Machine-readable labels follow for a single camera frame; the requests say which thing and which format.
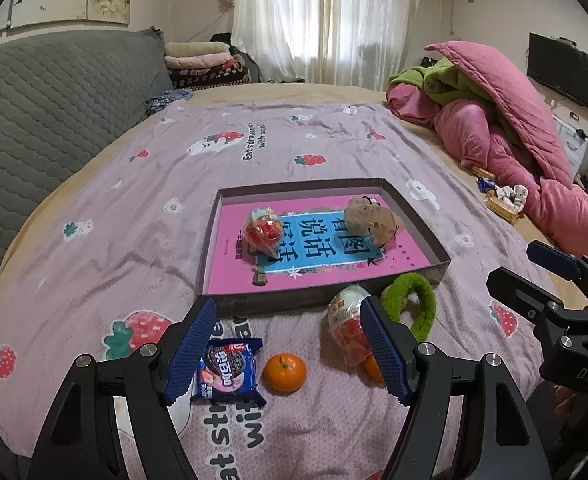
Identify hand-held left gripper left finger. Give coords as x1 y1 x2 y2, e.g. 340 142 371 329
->
26 296 218 480

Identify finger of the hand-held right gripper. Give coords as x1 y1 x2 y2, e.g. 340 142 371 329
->
526 240 588 311
486 266 581 333

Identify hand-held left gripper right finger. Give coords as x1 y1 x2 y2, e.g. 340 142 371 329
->
359 296 550 480

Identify orange mandarin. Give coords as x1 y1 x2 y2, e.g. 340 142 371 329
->
364 355 387 386
263 353 308 395

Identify blue cookie packet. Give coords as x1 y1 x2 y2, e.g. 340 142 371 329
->
190 337 267 408

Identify red toy egg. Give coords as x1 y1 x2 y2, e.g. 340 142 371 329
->
244 207 285 260
326 285 375 367

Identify green fuzzy hair ring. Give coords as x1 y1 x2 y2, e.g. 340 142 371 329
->
380 274 437 341

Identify grey box with pink bottom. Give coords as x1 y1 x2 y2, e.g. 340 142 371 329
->
196 177 451 318

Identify person's right hand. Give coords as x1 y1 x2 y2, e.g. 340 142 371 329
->
553 384 582 418

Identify white patterned socks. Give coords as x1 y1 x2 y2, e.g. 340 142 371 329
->
496 185 529 208

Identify white storage drawers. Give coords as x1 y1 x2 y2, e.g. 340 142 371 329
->
554 115 588 176

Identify brown plush toy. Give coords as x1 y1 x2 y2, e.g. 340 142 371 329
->
343 195 406 248

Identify pink quilt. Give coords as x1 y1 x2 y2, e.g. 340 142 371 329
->
386 40 588 281

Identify pink strawberry printed blanket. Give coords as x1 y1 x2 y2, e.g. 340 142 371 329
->
0 101 565 480

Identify green fleece blanket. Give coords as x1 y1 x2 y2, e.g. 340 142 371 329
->
388 57 520 146

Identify dark floral cloth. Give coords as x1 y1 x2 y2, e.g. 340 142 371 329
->
145 89 195 118

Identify grey quilted headboard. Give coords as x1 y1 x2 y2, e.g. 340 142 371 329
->
0 27 175 331

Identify dark checkered folded blanket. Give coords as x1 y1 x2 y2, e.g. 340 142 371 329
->
169 62 252 90

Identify pink folded blanket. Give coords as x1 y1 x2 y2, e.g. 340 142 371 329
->
166 53 235 69

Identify beige folded blanket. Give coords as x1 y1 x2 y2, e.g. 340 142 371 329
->
165 41 231 58

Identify white sheer curtains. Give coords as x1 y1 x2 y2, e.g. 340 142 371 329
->
231 0 422 88

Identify black wall television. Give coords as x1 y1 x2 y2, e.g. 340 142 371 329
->
526 32 588 110

